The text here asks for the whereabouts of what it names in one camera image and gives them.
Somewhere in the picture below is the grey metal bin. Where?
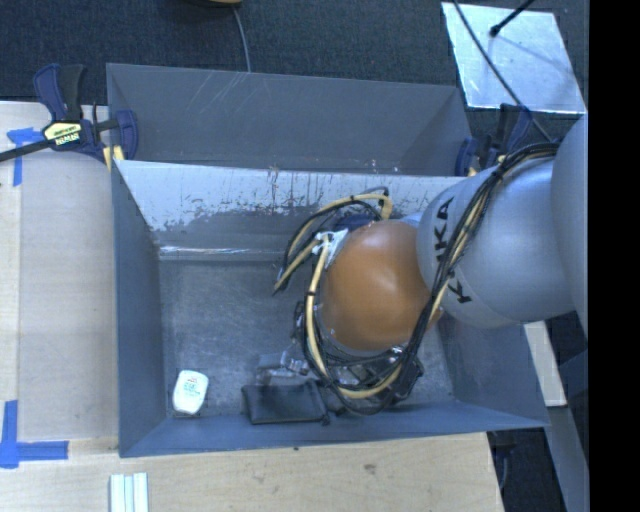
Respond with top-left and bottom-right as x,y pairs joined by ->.
104,62 -> 552,459

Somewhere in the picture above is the white small packet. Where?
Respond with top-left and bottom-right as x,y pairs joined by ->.
171,369 -> 211,416

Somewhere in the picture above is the pale wood flat board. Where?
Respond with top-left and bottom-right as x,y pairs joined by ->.
16,148 -> 122,444

